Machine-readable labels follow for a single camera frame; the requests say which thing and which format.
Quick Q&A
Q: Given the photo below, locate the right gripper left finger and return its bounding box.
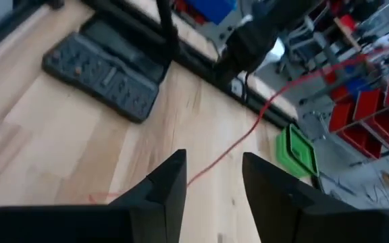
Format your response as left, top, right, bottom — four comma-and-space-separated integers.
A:
0, 149, 188, 243

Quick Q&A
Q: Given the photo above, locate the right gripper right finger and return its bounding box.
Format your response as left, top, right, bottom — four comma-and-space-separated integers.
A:
242, 152, 389, 243

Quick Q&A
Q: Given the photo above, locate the red wire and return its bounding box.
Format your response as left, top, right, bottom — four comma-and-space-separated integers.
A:
88, 42, 389, 205

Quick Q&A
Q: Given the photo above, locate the green square plastic bin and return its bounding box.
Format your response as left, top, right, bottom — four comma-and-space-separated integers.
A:
275, 123, 320, 179

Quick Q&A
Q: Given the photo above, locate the open black bit set case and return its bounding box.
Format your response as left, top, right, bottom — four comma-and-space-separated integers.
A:
41, 18, 169, 124

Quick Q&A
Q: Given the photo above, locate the metal wire shelf rack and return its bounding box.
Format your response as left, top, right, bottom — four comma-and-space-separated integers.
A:
328, 62, 389, 161

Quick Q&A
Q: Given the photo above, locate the black aluminium table frame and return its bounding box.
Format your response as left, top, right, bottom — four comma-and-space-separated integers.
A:
0, 0, 300, 130

